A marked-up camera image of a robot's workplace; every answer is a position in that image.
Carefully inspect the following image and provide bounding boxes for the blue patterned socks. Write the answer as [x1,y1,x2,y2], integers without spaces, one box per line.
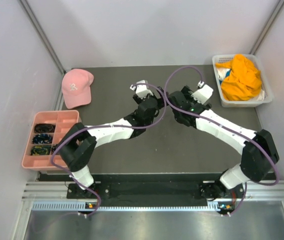
[32,133,53,145]

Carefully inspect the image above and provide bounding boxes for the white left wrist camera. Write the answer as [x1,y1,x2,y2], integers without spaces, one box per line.
[130,80,154,99]

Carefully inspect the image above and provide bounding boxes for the pink divided organizer tray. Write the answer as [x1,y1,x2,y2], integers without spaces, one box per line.
[22,110,81,172]

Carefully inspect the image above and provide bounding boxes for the white t shirt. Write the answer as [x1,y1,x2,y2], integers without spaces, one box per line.
[217,67,264,101]

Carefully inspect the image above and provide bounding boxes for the orange t shirt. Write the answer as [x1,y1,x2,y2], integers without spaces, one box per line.
[215,54,262,101]

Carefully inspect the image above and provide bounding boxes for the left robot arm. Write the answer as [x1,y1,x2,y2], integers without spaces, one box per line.
[51,83,166,198]

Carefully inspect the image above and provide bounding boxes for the black folded socks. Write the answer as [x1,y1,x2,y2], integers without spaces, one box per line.
[34,123,56,134]

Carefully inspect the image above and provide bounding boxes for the pink baseball cap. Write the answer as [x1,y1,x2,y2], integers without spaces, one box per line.
[62,68,94,109]

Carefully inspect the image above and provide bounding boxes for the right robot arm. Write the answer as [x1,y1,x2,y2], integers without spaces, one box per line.
[167,84,279,201]

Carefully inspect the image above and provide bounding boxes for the dark patterned socks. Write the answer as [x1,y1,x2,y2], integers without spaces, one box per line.
[51,144,58,154]

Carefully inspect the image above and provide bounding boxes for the green patterned socks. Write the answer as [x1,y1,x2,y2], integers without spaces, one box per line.
[30,145,51,156]

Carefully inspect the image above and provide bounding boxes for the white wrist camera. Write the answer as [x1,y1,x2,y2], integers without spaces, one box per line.
[130,80,154,99]
[191,80,213,105]

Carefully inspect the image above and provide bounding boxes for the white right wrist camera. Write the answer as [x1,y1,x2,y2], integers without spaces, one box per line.
[191,80,213,105]

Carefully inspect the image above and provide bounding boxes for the aluminium frame rail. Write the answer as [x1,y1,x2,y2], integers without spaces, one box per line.
[22,181,284,212]

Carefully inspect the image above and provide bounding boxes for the white plastic laundry basket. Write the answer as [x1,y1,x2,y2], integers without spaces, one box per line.
[212,53,273,108]

